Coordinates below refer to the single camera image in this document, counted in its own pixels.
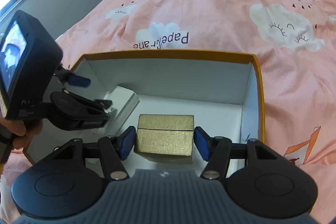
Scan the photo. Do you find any gold rectangular box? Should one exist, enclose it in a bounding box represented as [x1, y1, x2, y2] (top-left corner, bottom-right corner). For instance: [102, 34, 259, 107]
[134, 114, 194, 164]

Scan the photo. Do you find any pink cloud print duvet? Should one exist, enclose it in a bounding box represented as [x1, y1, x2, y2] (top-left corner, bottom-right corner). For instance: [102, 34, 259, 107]
[0, 0, 336, 224]

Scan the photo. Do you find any white glasses case box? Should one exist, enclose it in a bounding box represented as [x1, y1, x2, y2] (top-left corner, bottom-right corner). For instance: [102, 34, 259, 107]
[80, 86, 139, 143]

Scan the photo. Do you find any person's left hand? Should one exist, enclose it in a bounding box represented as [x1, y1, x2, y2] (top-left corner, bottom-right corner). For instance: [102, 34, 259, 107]
[1, 115, 43, 149]

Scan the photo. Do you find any orange cardboard box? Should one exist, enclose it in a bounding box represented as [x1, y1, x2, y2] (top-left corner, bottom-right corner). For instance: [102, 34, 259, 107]
[23, 49, 267, 179]

